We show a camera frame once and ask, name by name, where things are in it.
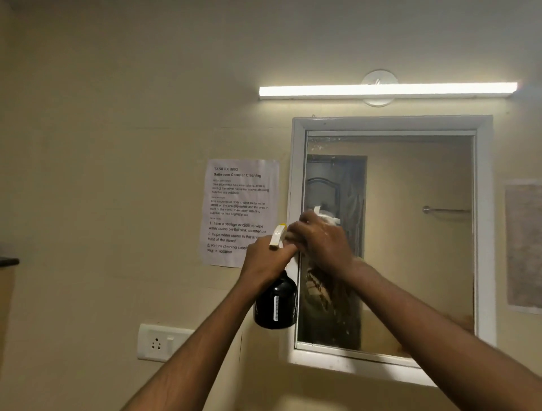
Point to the white tube light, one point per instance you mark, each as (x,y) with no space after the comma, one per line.
(387,90)

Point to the grey paper sheet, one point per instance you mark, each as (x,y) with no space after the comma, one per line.
(525,245)

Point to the person's left forearm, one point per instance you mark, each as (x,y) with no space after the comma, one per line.
(190,351)

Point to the person's left fingers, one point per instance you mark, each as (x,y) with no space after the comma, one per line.
(279,250)

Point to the person's right hand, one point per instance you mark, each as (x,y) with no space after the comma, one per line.
(324,245)

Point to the person's right forearm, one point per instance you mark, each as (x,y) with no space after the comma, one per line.
(427,338)

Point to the person's right fingers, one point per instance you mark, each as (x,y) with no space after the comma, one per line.
(301,233)

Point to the white wall power socket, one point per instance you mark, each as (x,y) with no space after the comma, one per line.
(159,343)

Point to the black spray bottle white trigger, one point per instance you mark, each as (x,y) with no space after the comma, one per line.
(276,302)

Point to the white framed wall mirror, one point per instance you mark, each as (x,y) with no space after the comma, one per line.
(393,237)

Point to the white printed instruction sheet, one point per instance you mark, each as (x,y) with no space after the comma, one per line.
(237,211)

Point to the round white light mount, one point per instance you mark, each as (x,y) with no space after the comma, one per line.
(379,78)

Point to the person's left hand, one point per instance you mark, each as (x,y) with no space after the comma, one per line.
(262,262)

